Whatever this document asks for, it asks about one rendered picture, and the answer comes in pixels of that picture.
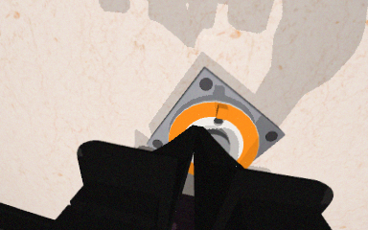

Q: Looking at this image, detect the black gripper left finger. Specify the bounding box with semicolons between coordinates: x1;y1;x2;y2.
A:
77;125;197;230

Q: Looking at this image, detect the orange round plate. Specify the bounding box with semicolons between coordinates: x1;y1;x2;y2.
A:
169;100;259;169

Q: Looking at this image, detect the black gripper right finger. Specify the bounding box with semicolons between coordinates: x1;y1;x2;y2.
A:
194;126;334;230

